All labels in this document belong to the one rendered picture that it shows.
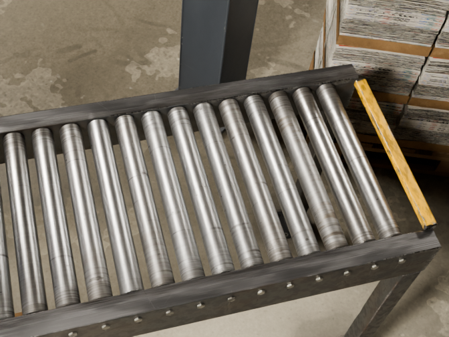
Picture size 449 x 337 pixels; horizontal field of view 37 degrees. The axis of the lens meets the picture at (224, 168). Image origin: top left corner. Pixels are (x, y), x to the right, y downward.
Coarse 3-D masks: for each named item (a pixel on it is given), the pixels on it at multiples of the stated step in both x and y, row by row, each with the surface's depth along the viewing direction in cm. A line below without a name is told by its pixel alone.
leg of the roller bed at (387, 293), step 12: (408, 276) 159; (384, 288) 168; (396, 288) 164; (372, 300) 177; (384, 300) 170; (396, 300) 172; (360, 312) 187; (372, 312) 179; (384, 312) 178; (360, 324) 188; (372, 324) 184; (348, 336) 199; (360, 336) 191
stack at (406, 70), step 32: (352, 0) 193; (384, 0) 191; (416, 0) 190; (448, 0) 190; (320, 32) 254; (352, 32) 203; (384, 32) 202; (416, 32) 201; (448, 32) 199; (320, 64) 243; (352, 64) 214; (384, 64) 212; (416, 64) 212; (448, 64) 209; (416, 96) 224; (448, 96) 222; (416, 128) 237; (448, 128) 236; (384, 160) 257; (448, 160) 250
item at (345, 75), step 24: (312, 72) 174; (336, 72) 175; (144, 96) 165; (168, 96) 165; (192, 96) 166; (216, 96) 167; (240, 96) 168; (264, 96) 170; (288, 96) 173; (0, 120) 157; (24, 120) 158; (48, 120) 158; (72, 120) 159; (168, 120) 168; (192, 120) 171; (0, 144) 159
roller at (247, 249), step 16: (208, 112) 164; (208, 128) 161; (208, 144) 159; (224, 144) 160; (208, 160) 159; (224, 160) 156; (224, 176) 154; (224, 192) 152; (240, 192) 153; (224, 208) 151; (240, 208) 150; (240, 224) 147; (240, 240) 146; (256, 240) 147; (240, 256) 145; (256, 256) 143
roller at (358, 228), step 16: (304, 96) 169; (304, 112) 168; (320, 112) 168; (320, 128) 164; (320, 144) 162; (320, 160) 161; (336, 160) 159; (336, 176) 157; (336, 192) 156; (352, 192) 155; (352, 208) 152; (352, 224) 151; (368, 224) 151; (352, 240) 150; (368, 240) 148
